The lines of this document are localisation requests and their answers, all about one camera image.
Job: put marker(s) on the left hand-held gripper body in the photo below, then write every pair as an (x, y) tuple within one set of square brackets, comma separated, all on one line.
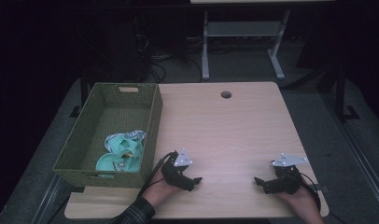
[(173, 174)]

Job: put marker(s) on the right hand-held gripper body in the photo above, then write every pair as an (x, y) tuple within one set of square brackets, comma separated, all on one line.
[(287, 180)]

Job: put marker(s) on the mint green shirt striped collar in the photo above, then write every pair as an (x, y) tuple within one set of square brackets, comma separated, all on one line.
[(128, 152)]

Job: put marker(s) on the green woven basket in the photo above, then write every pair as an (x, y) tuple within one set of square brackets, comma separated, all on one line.
[(85, 146)]

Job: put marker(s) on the person's left hand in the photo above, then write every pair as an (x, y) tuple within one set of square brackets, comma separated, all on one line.
[(159, 191)]

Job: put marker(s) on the person's right hand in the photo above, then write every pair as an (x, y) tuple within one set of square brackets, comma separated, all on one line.
[(304, 202)]

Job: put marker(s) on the black metal stand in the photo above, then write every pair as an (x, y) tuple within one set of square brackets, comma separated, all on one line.
[(340, 93)]

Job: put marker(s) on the white metal-framed desk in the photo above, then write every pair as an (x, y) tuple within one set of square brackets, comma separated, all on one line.
[(243, 28)]

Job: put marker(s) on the black metal post with foot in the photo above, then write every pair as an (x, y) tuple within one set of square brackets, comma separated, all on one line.
[(83, 93)]

